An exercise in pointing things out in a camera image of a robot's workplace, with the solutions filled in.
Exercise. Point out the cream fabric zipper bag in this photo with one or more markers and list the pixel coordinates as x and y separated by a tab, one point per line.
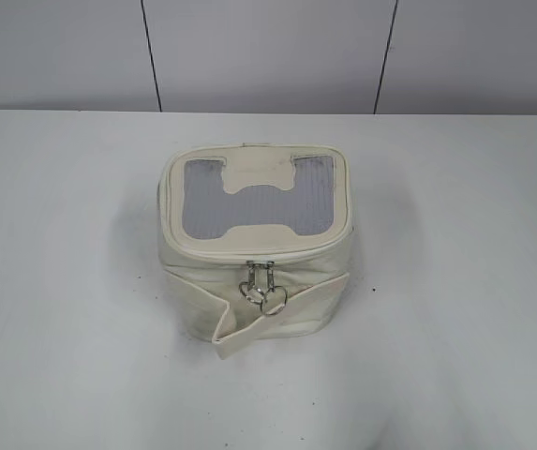
255	239

